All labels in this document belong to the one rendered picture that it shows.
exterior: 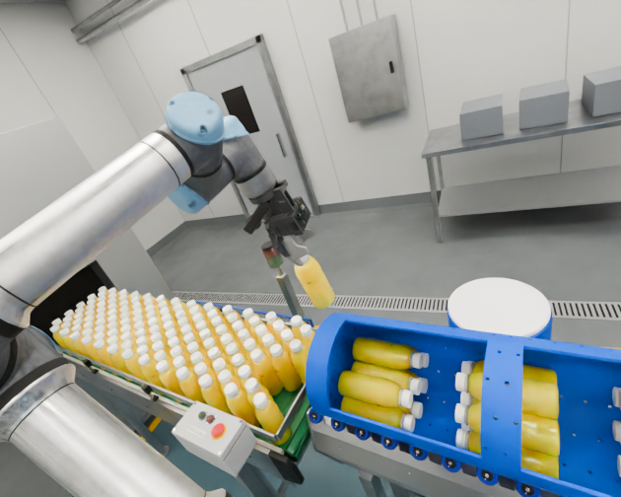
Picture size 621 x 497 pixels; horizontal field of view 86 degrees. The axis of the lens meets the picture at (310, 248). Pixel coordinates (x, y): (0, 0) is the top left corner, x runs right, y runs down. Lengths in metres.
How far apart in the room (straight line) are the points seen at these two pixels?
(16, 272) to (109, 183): 0.13
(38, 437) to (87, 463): 0.06
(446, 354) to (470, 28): 3.15
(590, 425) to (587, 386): 0.08
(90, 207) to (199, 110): 0.18
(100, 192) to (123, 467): 0.33
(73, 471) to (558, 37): 3.85
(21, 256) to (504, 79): 3.71
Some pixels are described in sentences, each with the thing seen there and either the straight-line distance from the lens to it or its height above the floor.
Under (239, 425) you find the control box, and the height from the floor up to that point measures 1.10.
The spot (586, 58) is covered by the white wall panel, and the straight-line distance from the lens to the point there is 3.89.
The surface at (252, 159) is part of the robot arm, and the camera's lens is 0.67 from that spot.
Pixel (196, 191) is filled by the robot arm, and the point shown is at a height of 1.71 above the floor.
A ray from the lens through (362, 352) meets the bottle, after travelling 0.97.
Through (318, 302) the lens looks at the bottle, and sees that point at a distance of 0.90.
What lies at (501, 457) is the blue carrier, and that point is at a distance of 0.81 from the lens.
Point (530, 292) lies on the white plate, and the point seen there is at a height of 1.04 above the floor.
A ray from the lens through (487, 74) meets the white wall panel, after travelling 3.81.
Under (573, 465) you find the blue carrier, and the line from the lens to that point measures 1.01.
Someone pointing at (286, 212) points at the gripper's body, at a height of 1.58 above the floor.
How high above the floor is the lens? 1.84
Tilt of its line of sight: 28 degrees down
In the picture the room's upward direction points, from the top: 20 degrees counter-clockwise
